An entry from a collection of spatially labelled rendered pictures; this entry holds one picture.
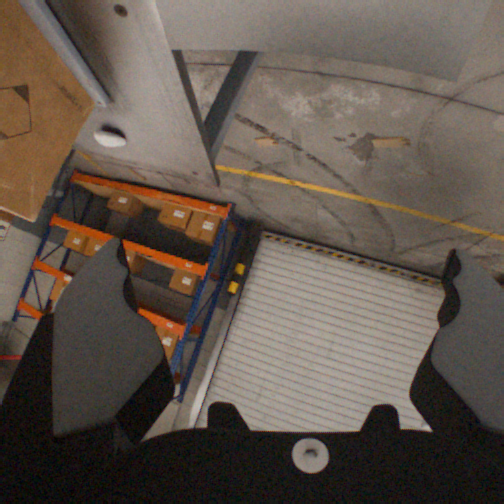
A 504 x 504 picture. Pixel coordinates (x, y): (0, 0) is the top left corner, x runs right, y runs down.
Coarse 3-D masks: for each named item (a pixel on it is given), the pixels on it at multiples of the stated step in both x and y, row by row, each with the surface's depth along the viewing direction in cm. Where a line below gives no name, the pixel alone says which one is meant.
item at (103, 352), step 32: (96, 256) 10; (64, 288) 8; (96, 288) 8; (128, 288) 9; (64, 320) 7; (96, 320) 7; (128, 320) 7; (64, 352) 6; (96, 352) 6; (128, 352) 6; (160, 352) 6; (64, 384) 6; (96, 384) 6; (128, 384) 6; (160, 384) 6; (64, 416) 5; (96, 416) 5; (128, 416) 5
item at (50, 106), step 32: (0, 0) 27; (0, 32) 30; (32, 32) 35; (0, 64) 32; (32, 64) 37; (64, 64) 43; (0, 96) 34; (32, 96) 40; (64, 96) 46; (0, 128) 36; (32, 128) 42; (64, 128) 49; (0, 160) 38; (32, 160) 45; (0, 192) 40; (32, 192) 47
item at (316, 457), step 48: (192, 432) 5; (240, 432) 5; (288, 432) 5; (336, 432) 5; (384, 432) 4; (432, 432) 4; (96, 480) 4; (144, 480) 4; (192, 480) 4; (240, 480) 4; (288, 480) 4; (336, 480) 4; (384, 480) 4; (432, 480) 4; (480, 480) 4
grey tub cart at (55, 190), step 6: (72, 150) 213; (66, 156) 212; (72, 156) 218; (66, 162) 210; (60, 168) 209; (66, 168) 210; (60, 174) 208; (66, 174) 219; (54, 180) 207; (60, 180) 207; (54, 186) 207; (60, 186) 213; (48, 192) 231; (54, 192) 203; (60, 192) 211; (48, 204) 199
